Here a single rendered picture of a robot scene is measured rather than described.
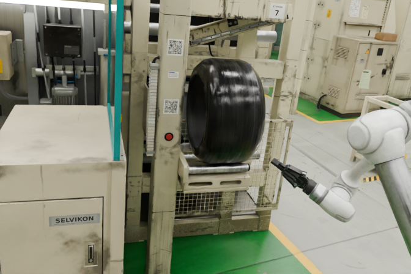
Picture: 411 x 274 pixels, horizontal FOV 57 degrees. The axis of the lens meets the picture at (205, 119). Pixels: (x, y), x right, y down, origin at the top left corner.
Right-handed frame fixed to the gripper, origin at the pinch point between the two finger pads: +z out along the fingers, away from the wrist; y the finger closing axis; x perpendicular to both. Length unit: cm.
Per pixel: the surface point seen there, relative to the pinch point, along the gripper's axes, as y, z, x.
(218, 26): -18, 74, 43
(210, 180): 18.6, 22.6, -19.7
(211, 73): -25, 49, 0
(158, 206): 41, 38, -38
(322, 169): 175, -34, 184
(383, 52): 173, -16, 469
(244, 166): 14.8, 13.8, -2.3
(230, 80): -26.6, 40.1, 2.0
